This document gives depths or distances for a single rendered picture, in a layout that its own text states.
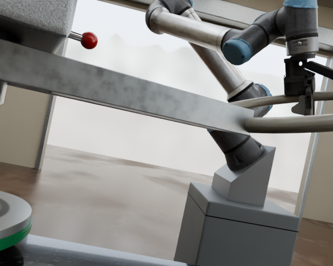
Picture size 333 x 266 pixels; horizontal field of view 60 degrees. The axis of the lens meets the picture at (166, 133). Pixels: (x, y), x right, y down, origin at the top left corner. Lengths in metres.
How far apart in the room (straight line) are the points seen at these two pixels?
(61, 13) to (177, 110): 0.22
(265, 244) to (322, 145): 5.01
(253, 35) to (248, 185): 0.64
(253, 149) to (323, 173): 5.00
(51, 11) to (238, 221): 1.05
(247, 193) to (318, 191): 5.03
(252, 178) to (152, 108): 0.91
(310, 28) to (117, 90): 0.67
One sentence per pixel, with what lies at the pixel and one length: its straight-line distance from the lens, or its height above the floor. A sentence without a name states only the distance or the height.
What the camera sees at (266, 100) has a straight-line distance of 0.97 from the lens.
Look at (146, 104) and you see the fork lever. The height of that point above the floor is 1.12.
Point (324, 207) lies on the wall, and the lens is 6.45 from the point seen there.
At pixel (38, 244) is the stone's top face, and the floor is 0.87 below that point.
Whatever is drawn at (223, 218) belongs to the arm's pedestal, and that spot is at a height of 0.79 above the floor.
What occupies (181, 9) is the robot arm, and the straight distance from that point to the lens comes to 1.43.
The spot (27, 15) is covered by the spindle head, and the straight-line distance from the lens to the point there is 0.38.
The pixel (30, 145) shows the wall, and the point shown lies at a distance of 5.42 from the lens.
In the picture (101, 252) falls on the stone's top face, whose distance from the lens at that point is 0.52.
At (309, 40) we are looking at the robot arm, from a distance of 0.96.
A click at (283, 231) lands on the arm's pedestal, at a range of 1.33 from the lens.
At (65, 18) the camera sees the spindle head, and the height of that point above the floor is 1.19.
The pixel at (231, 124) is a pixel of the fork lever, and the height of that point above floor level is 1.12.
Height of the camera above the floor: 1.09
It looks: level
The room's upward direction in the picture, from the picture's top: 12 degrees clockwise
